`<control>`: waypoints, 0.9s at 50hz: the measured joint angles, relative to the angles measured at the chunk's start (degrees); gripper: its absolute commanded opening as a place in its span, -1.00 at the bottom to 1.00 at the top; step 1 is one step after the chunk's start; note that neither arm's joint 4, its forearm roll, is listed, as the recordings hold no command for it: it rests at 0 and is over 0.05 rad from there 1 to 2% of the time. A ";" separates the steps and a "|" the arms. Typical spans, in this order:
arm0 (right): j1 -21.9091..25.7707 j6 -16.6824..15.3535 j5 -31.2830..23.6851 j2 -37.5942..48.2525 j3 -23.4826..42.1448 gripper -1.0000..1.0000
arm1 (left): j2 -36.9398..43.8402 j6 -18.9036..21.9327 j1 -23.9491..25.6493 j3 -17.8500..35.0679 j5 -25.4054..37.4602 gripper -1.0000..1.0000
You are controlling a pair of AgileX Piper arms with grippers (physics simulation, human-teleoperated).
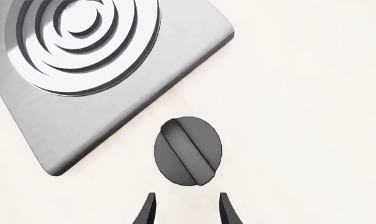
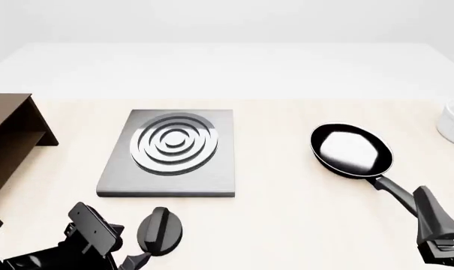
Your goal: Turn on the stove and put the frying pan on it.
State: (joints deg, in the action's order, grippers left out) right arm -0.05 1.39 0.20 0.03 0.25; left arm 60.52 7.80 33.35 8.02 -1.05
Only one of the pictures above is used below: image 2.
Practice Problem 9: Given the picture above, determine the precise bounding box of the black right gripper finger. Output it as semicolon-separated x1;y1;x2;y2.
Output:
412;184;454;245

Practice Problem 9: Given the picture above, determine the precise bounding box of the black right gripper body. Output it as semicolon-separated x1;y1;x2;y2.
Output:
416;237;454;266

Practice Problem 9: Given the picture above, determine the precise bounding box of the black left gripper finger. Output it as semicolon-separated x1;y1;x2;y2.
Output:
122;250;153;270

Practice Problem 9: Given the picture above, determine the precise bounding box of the round black stove knob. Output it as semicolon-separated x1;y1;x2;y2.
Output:
136;206;184;257

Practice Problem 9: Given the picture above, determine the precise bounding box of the flat grey stove plate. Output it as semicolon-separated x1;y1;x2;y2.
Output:
96;109;237;198

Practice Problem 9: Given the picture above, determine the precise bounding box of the black frying pan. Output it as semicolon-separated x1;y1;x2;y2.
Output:
309;122;422;218

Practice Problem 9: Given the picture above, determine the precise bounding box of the small flat plate on stalk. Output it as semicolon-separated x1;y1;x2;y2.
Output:
63;201;125;257

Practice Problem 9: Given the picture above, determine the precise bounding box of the dark brown wooden cabinet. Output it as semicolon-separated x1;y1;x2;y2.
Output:
0;93;59;229

